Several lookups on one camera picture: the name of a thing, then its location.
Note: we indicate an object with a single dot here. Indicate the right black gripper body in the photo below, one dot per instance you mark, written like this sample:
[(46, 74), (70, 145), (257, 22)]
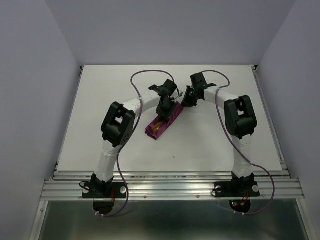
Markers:
[(195, 88)]

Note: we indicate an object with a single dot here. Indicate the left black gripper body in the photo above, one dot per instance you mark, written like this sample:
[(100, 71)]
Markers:
[(171, 99)]

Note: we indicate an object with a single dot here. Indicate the purple cloth napkin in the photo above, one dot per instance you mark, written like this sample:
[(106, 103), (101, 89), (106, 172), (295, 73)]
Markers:
[(155, 136)]

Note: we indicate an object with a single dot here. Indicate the gold knife dark handle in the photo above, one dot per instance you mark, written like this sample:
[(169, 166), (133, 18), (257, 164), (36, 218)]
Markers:
[(155, 131)]

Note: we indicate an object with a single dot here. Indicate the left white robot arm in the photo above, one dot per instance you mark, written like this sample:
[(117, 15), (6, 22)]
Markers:
[(118, 127)]

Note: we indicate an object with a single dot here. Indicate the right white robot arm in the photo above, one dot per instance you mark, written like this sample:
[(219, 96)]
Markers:
[(238, 121)]

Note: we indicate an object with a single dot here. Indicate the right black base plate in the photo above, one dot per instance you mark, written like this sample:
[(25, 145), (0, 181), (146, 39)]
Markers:
[(227, 189)]

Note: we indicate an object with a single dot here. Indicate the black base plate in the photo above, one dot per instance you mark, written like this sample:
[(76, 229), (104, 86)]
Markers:
[(227, 189), (115, 190)]

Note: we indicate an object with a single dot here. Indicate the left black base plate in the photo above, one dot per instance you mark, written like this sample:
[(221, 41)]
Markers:
[(115, 190)]

